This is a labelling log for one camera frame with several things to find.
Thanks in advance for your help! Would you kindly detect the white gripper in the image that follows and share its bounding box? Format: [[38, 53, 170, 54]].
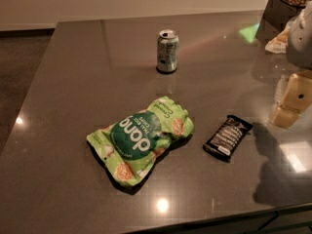
[[270, 2, 312, 129]]

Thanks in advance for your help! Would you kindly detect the green 7up soda can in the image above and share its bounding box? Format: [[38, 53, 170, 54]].
[[157, 29, 179, 73]]

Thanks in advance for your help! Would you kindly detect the green rice chip bag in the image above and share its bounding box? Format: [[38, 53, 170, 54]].
[[87, 97, 194, 187]]

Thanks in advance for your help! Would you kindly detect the cream paper wrapper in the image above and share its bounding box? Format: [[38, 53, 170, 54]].
[[265, 27, 290, 54]]

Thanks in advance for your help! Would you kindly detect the dark box stand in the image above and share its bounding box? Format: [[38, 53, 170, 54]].
[[255, 0, 302, 43]]

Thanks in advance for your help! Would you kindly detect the black snack bar wrapper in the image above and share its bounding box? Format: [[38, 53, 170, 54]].
[[203, 115, 253, 163]]

